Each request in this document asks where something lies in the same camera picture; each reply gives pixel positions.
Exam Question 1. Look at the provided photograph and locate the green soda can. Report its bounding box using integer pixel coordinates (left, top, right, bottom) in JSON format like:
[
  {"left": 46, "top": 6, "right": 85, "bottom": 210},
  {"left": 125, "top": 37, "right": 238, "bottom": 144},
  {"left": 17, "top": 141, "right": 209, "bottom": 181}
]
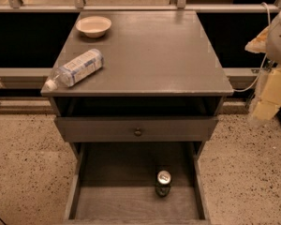
[{"left": 155, "top": 170, "right": 172, "bottom": 197}]

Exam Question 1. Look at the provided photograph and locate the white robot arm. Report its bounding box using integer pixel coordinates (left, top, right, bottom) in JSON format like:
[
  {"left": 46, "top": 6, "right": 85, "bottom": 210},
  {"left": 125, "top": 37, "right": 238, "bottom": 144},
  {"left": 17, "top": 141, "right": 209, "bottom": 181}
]
[{"left": 244, "top": 10, "right": 281, "bottom": 121}]

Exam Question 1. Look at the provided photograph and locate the round dark drawer knob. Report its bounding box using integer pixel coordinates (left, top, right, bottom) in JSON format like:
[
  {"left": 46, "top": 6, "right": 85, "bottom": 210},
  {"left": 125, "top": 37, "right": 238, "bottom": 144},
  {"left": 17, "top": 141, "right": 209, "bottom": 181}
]
[{"left": 134, "top": 127, "right": 142, "bottom": 137}]

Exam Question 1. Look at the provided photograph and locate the grey wooden drawer cabinet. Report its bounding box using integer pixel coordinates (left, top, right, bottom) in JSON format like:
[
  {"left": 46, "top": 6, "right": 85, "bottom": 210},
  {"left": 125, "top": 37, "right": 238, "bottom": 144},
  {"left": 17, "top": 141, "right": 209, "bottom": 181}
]
[{"left": 40, "top": 9, "right": 235, "bottom": 161}]

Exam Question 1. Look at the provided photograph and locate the grey top drawer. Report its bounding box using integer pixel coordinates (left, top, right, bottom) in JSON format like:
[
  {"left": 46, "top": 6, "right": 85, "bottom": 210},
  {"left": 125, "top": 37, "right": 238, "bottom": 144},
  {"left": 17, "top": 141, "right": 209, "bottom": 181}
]
[{"left": 54, "top": 117, "right": 218, "bottom": 143}]

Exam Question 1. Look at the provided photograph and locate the open grey middle drawer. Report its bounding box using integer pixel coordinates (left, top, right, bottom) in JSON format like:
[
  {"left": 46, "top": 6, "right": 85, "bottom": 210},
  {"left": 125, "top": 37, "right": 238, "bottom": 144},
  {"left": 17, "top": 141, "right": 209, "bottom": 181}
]
[{"left": 63, "top": 142, "right": 212, "bottom": 225}]

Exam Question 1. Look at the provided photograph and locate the clear plastic water bottle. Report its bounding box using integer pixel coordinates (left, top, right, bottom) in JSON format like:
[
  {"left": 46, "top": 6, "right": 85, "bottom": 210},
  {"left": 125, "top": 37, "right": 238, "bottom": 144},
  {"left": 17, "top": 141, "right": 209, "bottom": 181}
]
[{"left": 45, "top": 49, "right": 104, "bottom": 91}]

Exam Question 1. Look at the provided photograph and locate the white ceramic bowl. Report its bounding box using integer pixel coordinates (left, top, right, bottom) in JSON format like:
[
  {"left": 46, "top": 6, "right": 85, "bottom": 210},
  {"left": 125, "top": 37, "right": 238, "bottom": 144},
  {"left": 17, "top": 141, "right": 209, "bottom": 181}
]
[{"left": 76, "top": 16, "right": 111, "bottom": 38}]

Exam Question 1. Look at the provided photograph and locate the white cable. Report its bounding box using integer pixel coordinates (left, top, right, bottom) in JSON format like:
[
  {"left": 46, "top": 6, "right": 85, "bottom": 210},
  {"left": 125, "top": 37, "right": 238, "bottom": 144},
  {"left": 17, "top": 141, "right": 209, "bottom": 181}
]
[{"left": 233, "top": 1, "right": 272, "bottom": 94}]

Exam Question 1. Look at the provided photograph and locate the metal railing frame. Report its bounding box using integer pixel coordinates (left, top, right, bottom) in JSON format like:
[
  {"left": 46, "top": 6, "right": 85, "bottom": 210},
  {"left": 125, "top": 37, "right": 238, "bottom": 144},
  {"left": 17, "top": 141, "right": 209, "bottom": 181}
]
[{"left": 0, "top": 0, "right": 281, "bottom": 91}]

